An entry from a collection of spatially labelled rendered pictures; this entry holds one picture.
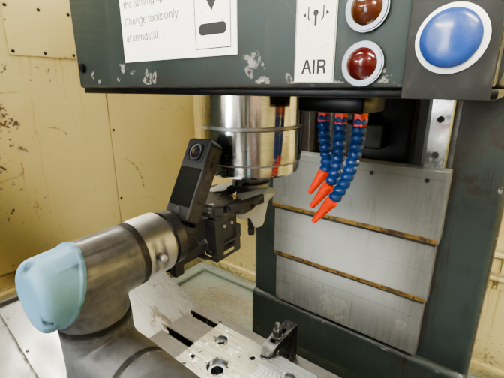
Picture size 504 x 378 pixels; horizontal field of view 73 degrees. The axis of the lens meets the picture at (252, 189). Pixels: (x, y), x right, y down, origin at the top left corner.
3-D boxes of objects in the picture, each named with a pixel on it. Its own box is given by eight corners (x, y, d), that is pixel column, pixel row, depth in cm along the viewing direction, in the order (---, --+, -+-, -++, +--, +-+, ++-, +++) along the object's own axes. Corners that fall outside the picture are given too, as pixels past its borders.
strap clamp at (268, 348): (268, 391, 81) (269, 339, 77) (257, 384, 83) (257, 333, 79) (296, 358, 91) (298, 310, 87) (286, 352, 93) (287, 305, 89)
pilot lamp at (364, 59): (376, 82, 21) (379, 43, 20) (342, 82, 22) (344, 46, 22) (379, 82, 21) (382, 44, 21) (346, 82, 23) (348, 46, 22)
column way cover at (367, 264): (418, 361, 90) (450, 173, 76) (270, 297, 118) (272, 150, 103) (422, 350, 94) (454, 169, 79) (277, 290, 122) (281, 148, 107)
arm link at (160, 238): (109, 216, 41) (151, 232, 36) (142, 205, 44) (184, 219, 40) (118, 271, 43) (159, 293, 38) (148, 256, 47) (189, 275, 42)
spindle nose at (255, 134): (319, 167, 56) (324, 92, 53) (253, 187, 45) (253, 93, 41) (250, 154, 67) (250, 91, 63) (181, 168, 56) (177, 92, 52)
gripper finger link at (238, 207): (250, 199, 55) (204, 212, 49) (250, 189, 54) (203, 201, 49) (270, 207, 51) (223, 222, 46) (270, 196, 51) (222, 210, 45)
